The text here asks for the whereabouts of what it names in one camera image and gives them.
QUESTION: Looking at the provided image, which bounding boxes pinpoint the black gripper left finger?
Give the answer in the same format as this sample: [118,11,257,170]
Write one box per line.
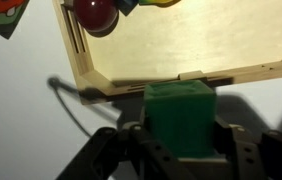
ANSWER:
[55,109,195,180]

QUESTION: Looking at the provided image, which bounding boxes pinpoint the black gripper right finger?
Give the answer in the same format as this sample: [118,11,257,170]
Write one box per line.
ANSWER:
[210,114,282,180]

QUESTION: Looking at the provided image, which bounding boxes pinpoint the wooden tray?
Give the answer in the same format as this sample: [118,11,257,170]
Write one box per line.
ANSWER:
[51,0,282,106]

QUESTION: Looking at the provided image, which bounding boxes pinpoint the blue block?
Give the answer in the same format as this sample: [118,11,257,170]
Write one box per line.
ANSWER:
[115,0,139,17]

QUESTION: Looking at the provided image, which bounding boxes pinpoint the dark red ball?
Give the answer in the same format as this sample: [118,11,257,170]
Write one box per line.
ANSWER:
[73,0,120,34]

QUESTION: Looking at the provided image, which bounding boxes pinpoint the yellow toy banana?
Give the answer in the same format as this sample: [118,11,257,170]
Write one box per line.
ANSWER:
[137,0,183,8]

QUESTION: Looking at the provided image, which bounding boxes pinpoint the multicoloured picture cube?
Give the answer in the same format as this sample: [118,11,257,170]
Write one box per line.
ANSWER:
[0,0,31,40]

